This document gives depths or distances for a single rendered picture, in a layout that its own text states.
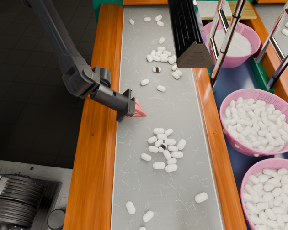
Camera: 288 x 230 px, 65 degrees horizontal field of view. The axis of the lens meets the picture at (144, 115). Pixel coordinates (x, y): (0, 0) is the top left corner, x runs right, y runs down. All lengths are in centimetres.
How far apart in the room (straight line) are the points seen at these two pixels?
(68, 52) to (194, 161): 50
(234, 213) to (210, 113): 33
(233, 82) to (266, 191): 49
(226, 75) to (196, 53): 59
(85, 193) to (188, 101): 48
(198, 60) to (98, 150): 41
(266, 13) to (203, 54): 95
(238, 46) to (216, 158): 60
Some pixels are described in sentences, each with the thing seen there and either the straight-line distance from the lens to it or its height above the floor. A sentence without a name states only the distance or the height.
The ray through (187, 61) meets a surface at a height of 106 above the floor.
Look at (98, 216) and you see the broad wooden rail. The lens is 67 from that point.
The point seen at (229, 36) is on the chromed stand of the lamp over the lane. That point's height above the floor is 97.
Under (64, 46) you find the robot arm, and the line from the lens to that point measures 71.
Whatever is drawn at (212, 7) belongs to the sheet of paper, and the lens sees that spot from 131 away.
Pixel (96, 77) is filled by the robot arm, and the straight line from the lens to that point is 67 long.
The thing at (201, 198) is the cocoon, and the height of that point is 76.
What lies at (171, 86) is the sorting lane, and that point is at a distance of 91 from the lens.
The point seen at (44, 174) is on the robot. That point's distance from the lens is 108.
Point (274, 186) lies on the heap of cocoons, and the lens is 81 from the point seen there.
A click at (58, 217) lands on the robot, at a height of 55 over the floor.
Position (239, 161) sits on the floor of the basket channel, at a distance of 86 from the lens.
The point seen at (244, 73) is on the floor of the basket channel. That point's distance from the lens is 113.
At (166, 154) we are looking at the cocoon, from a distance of 72.
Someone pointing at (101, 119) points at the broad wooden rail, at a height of 76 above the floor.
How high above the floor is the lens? 141
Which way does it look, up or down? 55 degrees down
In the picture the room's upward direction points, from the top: straight up
